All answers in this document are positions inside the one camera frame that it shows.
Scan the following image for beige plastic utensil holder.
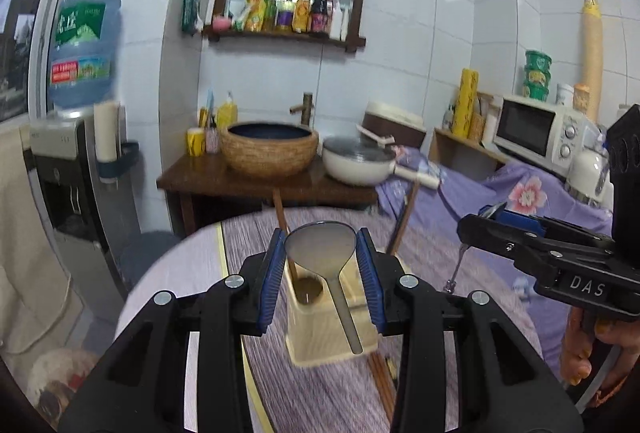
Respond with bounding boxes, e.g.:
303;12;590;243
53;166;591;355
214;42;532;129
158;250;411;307
284;253;407;368

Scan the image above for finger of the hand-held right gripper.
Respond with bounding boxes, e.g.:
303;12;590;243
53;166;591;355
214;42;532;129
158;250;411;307
477;202;615;241
457;213;617;275

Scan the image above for purple label bottle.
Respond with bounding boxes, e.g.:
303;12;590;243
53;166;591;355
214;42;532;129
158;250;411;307
276;0;296;34

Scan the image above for dark soy sauce bottle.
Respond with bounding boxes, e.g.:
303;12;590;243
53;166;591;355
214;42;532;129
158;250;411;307
310;0;334;38

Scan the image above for blue cup holder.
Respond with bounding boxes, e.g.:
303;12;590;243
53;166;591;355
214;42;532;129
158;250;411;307
94;140;140;180

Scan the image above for dark wooden counter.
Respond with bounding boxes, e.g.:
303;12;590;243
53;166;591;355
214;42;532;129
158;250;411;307
156;153;380;235

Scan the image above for white pan with lid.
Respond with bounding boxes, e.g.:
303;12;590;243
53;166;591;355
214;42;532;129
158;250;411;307
321;136;417;186

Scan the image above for person's right hand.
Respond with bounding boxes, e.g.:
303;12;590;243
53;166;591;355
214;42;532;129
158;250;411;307
559;308;640;410

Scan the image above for large metal spoon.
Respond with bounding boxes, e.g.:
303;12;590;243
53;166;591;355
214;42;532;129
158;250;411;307
284;221;364;355

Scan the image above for white tablecloth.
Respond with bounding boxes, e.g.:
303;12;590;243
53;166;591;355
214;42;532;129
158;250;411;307
114;220;261;433

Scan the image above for grey water dispenser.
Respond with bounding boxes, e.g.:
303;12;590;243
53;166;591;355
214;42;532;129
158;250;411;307
27;110;142;295

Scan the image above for purple striped tablecloth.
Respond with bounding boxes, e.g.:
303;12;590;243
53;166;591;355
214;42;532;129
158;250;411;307
219;205;545;433

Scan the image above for purple floral cloth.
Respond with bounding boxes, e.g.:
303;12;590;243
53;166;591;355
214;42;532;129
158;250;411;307
375;145;617;365

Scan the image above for yellow cup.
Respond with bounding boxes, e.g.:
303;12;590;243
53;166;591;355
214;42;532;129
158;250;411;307
186;126;207;158

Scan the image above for white microwave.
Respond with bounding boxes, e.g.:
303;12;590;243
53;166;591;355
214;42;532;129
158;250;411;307
492;93;599;172

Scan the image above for yellow soap bottle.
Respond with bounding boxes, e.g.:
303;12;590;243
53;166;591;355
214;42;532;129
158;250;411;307
215;90;239;129

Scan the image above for yellow tape strip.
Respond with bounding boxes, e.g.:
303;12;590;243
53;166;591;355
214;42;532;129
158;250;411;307
215;220;276;433

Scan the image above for brown white rice cooker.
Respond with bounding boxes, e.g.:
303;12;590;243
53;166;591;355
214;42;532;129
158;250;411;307
362;100;427;149

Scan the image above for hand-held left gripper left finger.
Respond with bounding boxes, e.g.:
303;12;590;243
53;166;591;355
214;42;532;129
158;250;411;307
57;228;291;433

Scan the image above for white kettle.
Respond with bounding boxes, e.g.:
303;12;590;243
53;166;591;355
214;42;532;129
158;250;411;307
564;147;616;210

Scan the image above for rolled bamboo mat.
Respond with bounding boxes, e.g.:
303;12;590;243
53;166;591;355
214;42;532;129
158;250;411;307
579;0;604;124

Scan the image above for yellow green seasoning packet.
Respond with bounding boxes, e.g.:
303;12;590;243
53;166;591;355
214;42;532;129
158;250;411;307
234;0;266;34

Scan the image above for bamboo style faucet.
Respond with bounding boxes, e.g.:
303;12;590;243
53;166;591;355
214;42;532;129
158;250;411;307
289;91;317;128

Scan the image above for orange patterned cup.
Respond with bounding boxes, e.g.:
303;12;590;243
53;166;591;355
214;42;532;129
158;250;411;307
573;83;599;124

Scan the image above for white lint roller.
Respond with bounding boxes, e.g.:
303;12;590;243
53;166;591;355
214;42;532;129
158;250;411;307
395;162;447;190

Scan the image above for blue water bottle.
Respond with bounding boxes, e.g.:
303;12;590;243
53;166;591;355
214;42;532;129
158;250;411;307
47;0;124;110

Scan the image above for amber sauce bottle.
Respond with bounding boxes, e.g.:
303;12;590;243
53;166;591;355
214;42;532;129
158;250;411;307
293;0;312;35

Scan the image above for white squeeze bottle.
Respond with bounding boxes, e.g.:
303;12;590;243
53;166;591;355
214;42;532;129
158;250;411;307
330;0;351;42

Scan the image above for woven pattern wash basin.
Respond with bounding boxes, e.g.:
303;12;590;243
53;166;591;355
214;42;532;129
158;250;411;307
219;121;320;179

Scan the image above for green hanging packet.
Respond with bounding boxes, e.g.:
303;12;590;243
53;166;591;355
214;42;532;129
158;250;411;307
181;0;201;34

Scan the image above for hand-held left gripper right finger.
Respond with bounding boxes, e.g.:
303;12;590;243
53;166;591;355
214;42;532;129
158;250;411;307
354;227;587;433

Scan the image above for wooden shelf box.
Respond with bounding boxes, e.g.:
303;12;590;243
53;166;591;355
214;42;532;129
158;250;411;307
428;126;507;166

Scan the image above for beige cloth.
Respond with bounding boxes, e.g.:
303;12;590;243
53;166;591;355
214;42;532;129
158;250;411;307
0;123;87;355

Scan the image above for window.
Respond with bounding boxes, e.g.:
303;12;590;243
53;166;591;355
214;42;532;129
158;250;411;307
0;0;85;124

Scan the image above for yellow roll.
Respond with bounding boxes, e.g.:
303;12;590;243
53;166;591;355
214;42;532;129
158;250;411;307
452;67;479;136

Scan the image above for toothbrushes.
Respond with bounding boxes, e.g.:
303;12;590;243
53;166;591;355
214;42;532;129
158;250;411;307
199;87;219;130

